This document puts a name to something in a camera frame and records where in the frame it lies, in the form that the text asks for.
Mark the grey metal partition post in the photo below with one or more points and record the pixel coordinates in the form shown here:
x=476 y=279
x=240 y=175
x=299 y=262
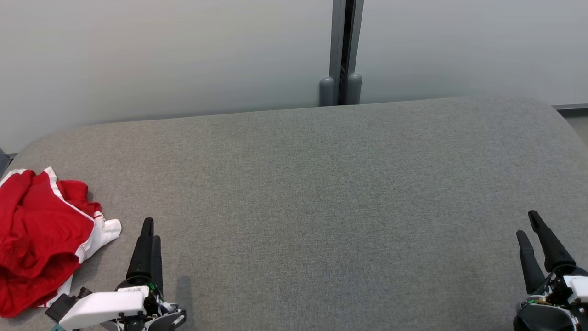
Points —
x=341 y=55

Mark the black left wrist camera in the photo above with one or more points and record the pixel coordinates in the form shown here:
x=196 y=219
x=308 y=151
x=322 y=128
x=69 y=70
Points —
x=64 y=305

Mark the red jersey with white sleeves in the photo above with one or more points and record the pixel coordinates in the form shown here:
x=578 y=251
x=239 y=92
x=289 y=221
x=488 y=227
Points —
x=50 y=234

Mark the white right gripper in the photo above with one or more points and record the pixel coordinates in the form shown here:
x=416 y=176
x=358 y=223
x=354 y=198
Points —
x=546 y=317

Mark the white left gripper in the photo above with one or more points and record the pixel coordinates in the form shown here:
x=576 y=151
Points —
x=105 y=308

